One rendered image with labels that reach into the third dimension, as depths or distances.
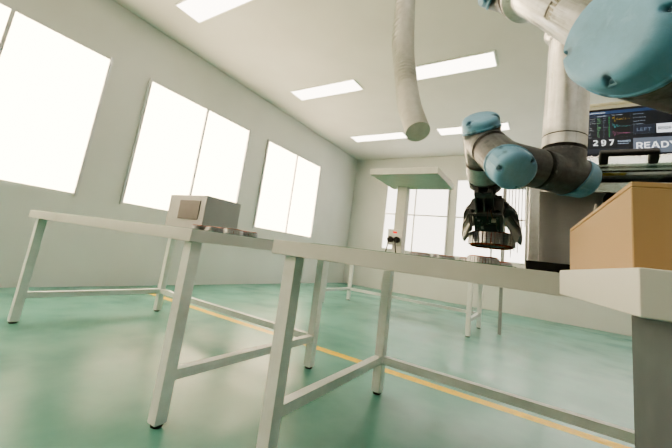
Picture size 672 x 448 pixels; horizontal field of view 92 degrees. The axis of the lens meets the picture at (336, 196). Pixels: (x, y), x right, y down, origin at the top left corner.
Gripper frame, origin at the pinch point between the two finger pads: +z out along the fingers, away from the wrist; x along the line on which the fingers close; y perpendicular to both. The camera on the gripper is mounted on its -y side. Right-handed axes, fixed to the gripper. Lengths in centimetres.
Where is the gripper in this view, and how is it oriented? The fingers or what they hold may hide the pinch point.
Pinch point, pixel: (491, 239)
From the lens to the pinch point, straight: 95.7
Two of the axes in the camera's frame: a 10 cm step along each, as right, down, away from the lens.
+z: 2.9, 8.3, 4.8
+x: 8.5, 0.1, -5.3
